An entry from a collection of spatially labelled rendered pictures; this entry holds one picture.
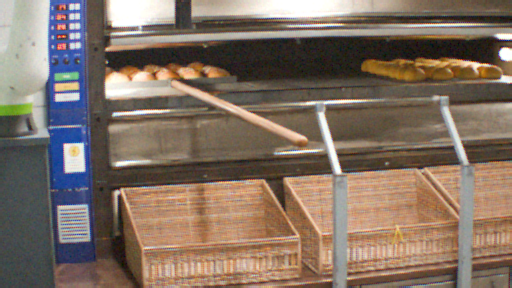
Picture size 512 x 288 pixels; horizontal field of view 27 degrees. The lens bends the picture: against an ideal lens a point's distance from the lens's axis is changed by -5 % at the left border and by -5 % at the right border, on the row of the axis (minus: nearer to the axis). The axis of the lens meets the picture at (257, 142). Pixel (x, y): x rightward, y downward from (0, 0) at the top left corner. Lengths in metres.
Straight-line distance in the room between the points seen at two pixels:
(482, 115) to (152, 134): 1.36
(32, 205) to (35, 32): 0.49
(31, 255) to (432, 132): 1.97
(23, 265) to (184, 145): 1.28
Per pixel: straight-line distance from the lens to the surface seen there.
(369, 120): 4.39
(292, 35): 4.10
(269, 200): 4.17
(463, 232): 3.94
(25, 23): 2.88
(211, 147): 4.20
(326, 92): 4.31
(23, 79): 2.87
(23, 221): 3.06
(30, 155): 3.03
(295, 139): 2.85
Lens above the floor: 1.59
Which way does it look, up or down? 8 degrees down
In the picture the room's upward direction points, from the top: 1 degrees counter-clockwise
